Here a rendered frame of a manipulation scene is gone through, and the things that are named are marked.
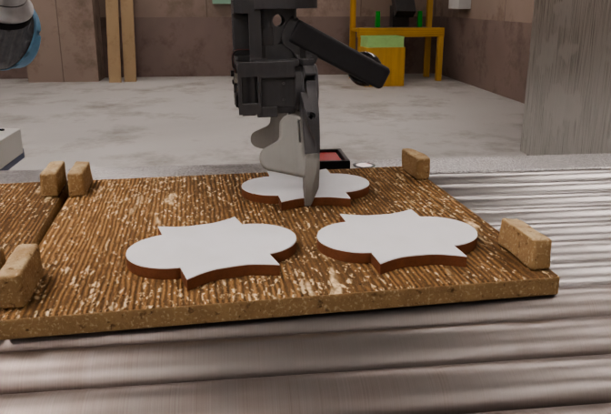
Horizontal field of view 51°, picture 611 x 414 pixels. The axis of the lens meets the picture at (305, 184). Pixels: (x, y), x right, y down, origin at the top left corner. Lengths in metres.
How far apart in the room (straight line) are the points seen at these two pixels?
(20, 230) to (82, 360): 0.23
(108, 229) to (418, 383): 0.33
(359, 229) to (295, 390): 0.21
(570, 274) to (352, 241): 0.19
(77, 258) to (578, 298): 0.40
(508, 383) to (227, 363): 0.18
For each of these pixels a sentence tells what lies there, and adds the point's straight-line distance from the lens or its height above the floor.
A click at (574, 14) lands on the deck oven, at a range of 4.24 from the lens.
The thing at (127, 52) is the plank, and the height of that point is 0.42.
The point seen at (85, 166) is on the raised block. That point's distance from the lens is 0.75.
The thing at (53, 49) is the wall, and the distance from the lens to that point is 10.10.
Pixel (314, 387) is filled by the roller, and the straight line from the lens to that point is 0.40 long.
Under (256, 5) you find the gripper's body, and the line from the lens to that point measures 0.65.
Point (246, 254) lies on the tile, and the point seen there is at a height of 0.95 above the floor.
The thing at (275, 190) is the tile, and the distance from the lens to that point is 0.68.
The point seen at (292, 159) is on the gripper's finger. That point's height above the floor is 0.99.
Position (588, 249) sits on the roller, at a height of 0.92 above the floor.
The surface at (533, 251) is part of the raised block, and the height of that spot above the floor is 0.95.
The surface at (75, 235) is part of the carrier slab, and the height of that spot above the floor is 0.94.
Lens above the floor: 1.14
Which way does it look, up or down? 16 degrees down
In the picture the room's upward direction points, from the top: straight up
